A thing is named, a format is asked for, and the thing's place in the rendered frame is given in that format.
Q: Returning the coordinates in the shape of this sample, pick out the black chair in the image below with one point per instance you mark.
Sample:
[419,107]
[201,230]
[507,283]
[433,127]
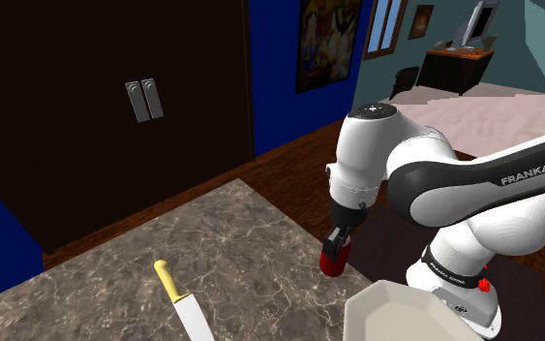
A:
[405,81]

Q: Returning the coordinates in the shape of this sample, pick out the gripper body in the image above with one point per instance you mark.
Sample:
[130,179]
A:
[347,215]

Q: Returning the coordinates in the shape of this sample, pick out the wooden framed window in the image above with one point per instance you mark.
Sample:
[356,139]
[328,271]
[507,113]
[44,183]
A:
[385,26]

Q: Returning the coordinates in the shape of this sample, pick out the small dark wall picture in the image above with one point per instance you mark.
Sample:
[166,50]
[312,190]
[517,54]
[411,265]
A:
[421,21]

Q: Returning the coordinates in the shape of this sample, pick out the red cup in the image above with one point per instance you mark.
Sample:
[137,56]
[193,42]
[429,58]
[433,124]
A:
[334,267]

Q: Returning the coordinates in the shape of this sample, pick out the colourful wall painting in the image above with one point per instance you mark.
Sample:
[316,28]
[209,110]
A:
[328,42]

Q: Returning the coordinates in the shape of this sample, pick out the dark desk with computer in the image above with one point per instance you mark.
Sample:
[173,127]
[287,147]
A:
[453,68]

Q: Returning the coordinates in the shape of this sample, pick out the dark wooden wardrobe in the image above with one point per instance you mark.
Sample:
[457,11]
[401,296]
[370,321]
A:
[64,141]

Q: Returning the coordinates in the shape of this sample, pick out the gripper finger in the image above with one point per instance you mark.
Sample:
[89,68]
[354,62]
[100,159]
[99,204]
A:
[333,245]

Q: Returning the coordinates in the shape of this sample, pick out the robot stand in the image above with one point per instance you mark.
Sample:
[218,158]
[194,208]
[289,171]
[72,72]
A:
[385,245]

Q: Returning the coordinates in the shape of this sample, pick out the white octagonal plate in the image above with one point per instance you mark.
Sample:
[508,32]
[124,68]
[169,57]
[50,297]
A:
[394,316]

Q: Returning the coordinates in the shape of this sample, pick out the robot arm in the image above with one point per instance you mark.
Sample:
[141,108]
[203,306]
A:
[446,189]

